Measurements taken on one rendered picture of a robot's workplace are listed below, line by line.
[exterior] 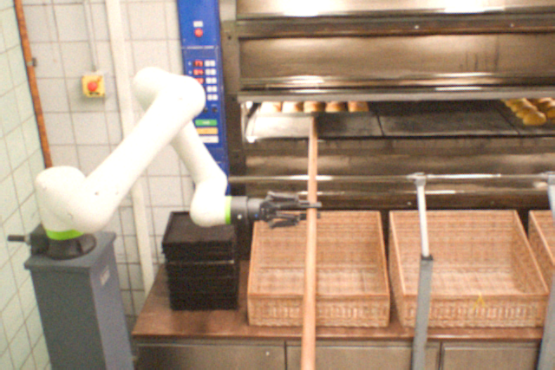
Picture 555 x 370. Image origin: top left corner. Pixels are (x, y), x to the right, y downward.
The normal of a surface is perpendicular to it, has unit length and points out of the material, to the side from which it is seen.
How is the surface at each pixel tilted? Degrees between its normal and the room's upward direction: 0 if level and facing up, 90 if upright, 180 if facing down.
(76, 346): 90
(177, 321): 0
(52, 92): 90
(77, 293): 90
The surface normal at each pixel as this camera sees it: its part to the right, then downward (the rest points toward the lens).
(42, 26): -0.06, 0.39
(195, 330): -0.04, -0.92
